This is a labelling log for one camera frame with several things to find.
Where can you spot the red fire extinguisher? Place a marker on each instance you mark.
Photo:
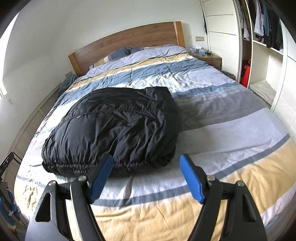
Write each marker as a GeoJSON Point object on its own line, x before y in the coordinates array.
{"type": "Point", "coordinates": [245, 72]}

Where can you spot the open white wardrobe shelving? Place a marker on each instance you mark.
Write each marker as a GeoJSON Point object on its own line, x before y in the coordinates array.
{"type": "Point", "coordinates": [266, 63]}

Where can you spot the white wardrobe sliding door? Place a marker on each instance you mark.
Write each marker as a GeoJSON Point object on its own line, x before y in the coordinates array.
{"type": "Point", "coordinates": [224, 33]}

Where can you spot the wooden right nightstand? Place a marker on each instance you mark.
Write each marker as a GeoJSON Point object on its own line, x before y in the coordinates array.
{"type": "Point", "coordinates": [210, 58]}

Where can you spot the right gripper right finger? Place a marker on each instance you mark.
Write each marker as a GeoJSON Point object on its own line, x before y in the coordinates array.
{"type": "Point", "coordinates": [242, 219]}

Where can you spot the striped pillow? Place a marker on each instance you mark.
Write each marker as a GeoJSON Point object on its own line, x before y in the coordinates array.
{"type": "Point", "coordinates": [118, 54]}

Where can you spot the blue-grey cloth on nightstand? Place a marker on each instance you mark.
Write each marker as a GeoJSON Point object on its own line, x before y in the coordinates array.
{"type": "Point", "coordinates": [66, 84]}

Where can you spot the beige wall switch plate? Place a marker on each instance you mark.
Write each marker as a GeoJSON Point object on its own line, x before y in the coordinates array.
{"type": "Point", "coordinates": [199, 38]}

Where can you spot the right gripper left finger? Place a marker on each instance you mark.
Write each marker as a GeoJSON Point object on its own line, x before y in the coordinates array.
{"type": "Point", "coordinates": [50, 220]}

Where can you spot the black puffer jacket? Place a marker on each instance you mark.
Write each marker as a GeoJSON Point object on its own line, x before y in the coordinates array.
{"type": "Point", "coordinates": [139, 128]}

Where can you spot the striped duvet cover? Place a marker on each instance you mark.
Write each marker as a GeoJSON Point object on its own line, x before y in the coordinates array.
{"type": "Point", "coordinates": [225, 129]}

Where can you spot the wooden headboard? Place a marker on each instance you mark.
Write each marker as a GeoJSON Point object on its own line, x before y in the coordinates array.
{"type": "Point", "coordinates": [151, 35]}

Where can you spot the folded white cloth on shelf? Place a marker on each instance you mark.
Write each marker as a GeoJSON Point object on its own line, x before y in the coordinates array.
{"type": "Point", "coordinates": [264, 91]}

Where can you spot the hanging clothes in wardrobe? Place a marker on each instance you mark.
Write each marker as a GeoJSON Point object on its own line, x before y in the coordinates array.
{"type": "Point", "coordinates": [260, 23]}

